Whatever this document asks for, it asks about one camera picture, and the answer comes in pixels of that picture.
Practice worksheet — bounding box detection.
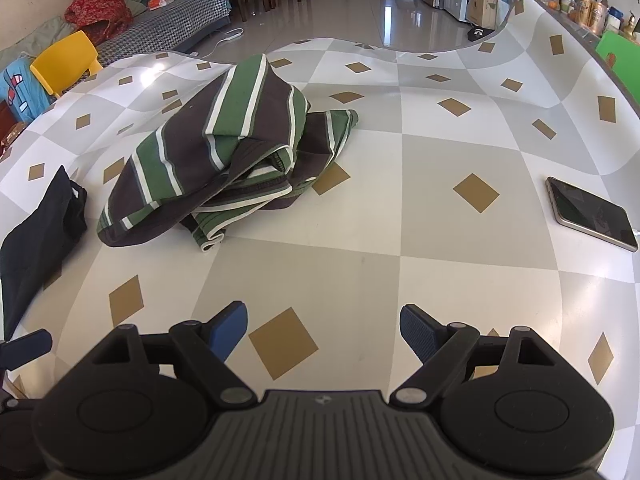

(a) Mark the houndstooth sofa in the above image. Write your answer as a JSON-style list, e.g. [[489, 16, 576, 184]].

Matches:
[[95, 0, 233, 68]]

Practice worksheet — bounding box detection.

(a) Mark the grey green blanket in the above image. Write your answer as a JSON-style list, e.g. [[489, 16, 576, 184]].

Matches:
[[0, 15, 76, 66]]

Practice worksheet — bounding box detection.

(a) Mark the green plastic board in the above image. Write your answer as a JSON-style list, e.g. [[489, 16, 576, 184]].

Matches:
[[596, 30, 640, 86]]

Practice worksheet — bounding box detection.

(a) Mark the smartphone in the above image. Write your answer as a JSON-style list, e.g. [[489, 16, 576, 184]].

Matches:
[[545, 176, 640, 253]]

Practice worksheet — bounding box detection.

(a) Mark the yellow plastic chair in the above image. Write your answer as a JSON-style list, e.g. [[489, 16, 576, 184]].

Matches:
[[30, 30, 105, 98]]

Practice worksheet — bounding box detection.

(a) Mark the brown cardboard box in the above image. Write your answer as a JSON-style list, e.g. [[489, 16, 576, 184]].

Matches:
[[467, 0, 503, 28]]

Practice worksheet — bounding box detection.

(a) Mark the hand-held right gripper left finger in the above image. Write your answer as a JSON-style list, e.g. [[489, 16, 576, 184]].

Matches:
[[92, 301, 258, 408]]

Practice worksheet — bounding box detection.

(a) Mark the red patterned cloth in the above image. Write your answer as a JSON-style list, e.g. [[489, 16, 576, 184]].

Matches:
[[65, 0, 135, 43]]

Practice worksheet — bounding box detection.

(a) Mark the blue cartoon print cloth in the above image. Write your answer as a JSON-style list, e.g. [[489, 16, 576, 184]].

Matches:
[[2, 55, 56, 123]]

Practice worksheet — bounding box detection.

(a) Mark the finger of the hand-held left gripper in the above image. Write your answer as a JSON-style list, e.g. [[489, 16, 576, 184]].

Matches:
[[0, 329, 53, 368]]

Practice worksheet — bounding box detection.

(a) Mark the black folded garment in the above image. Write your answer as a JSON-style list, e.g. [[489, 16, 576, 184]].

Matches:
[[0, 165, 90, 343]]

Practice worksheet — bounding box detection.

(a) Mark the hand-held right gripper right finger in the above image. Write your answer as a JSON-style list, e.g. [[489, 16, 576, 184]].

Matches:
[[389, 303, 556, 408]]

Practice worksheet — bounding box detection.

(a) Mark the green brown striped t-shirt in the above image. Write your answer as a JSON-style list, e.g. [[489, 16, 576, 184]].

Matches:
[[96, 52, 361, 253]]

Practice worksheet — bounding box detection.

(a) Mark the brown snack packet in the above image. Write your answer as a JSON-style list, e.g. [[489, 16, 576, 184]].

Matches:
[[0, 122, 26, 161]]

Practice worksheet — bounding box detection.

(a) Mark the white power strip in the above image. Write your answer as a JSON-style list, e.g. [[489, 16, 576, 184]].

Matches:
[[190, 27, 246, 58]]

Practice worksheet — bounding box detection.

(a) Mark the checkered tablecloth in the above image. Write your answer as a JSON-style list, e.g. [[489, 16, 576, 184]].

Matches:
[[0, 0, 640, 461]]

